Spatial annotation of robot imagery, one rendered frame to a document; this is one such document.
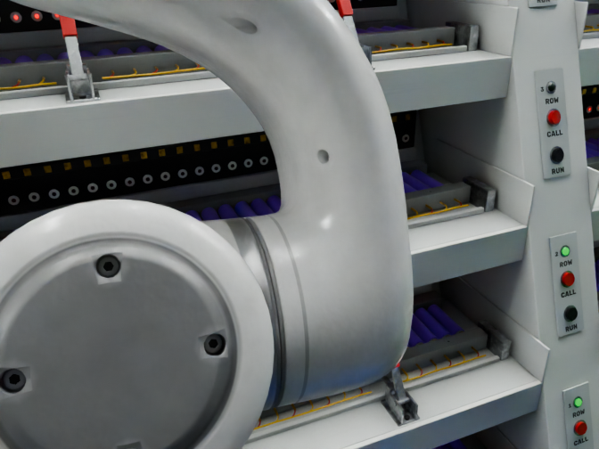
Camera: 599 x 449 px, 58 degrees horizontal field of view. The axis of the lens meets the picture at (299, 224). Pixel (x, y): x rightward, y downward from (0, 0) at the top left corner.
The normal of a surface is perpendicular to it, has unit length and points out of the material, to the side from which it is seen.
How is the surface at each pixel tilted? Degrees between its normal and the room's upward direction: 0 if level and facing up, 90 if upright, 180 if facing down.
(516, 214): 90
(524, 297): 90
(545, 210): 90
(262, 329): 82
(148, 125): 110
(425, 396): 20
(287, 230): 28
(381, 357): 115
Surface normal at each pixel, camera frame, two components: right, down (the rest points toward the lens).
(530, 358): -0.93, 0.18
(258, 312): 0.69, -0.23
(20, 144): 0.36, 0.41
